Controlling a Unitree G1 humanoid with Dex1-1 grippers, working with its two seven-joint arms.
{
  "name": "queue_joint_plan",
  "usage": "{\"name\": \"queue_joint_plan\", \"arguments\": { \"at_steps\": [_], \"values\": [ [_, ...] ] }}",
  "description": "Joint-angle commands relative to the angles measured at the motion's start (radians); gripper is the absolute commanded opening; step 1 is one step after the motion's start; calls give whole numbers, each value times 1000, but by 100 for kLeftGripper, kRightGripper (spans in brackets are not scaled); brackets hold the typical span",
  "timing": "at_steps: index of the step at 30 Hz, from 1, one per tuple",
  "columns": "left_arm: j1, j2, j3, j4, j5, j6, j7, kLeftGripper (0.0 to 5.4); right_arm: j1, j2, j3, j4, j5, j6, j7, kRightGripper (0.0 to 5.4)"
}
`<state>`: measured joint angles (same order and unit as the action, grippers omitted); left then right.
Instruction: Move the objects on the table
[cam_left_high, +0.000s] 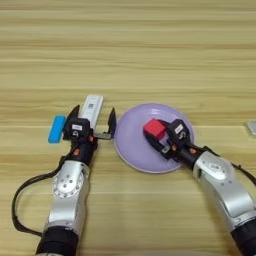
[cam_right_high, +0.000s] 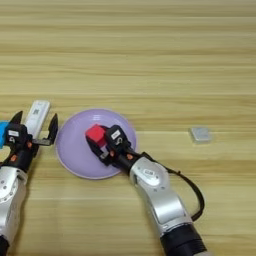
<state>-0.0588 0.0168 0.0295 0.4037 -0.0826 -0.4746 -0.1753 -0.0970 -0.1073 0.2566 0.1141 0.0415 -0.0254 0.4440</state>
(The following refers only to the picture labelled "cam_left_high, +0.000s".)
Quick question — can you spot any round purple plate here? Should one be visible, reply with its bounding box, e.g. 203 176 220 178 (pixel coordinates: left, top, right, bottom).
113 102 195 174

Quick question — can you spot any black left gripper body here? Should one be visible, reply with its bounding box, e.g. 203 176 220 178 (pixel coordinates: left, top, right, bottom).
60 131 113 167

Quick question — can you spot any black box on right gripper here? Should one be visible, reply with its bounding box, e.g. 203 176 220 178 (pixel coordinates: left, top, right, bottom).
166 119 192 145

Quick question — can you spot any white remote-shaped device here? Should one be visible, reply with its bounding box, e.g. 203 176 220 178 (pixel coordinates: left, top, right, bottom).
78 94 105 130

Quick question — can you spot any grey square block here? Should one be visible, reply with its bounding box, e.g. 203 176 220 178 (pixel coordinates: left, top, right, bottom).
246 120 256 136

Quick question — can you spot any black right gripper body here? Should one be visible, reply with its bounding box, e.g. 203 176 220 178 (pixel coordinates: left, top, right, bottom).
159 139 205 170

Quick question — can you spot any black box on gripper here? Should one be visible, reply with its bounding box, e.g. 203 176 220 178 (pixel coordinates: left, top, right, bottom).
62 117 92 141
166 119 192 145

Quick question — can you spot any red cube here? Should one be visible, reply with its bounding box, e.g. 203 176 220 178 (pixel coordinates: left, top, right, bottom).
143 118 168 140

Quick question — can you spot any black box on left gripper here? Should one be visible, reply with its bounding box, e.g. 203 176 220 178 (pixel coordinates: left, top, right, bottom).
62 117 92 141

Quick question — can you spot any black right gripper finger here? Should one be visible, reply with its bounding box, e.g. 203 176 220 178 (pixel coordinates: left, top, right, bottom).
156 119 172 130
143 132 168 155

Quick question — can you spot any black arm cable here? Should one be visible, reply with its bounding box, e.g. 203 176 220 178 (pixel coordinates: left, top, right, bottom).
11 156 68 238
203 145 256 187

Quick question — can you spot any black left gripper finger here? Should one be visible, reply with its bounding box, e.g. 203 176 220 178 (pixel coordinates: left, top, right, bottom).
67 104 81 121
106 107 118 140

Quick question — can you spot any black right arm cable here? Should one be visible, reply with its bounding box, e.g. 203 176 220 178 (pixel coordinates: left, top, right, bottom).
203 145 256 187

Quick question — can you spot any blue rectangular block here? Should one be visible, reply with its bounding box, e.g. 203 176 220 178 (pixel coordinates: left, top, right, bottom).
47 115 67 145

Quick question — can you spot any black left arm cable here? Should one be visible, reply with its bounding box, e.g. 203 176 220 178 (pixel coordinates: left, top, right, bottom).
11 156 68 238

